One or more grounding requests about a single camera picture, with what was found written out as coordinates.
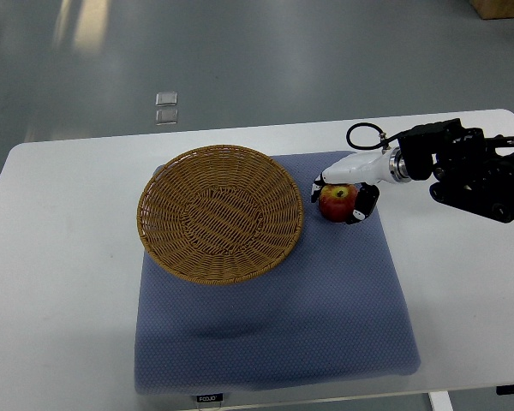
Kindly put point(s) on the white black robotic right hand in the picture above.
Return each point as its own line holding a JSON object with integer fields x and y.
{"x": 365, "y": 171}

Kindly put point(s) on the red apple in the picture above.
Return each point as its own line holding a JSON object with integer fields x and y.
{"x": 337, "y": 202}

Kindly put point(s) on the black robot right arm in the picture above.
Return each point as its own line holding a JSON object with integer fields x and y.
{"x": 474, "y": 173}

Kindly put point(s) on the brown wicker basket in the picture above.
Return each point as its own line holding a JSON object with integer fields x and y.
{"x": 220, "y": 215}

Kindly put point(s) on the blue-grey padded mat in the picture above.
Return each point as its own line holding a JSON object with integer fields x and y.
{"x": 332, "y": 310}

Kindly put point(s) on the wooden box corner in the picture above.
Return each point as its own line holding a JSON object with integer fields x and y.
{"x": 494, "y": 9}

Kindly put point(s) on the lower floor socket plate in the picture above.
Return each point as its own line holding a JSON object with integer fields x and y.
{"x": 166, "y": 116}

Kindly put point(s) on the floor socket plate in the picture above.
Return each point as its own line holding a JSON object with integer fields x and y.
{"x": 166, "y": 98}
{"x": 166, "y": 116}

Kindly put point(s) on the upper floor socket plate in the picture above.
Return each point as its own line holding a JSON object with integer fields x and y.
{"x": 166, "y": 98}

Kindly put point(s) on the white table leg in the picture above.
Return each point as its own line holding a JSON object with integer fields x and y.
{"x": 440, "y": 401}

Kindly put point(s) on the black table label tag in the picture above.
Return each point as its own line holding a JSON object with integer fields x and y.
{"x": 216, "y": 397}

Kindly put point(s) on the black bracket under table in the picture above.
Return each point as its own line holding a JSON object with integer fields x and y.
{"x": 505, "y": 390}

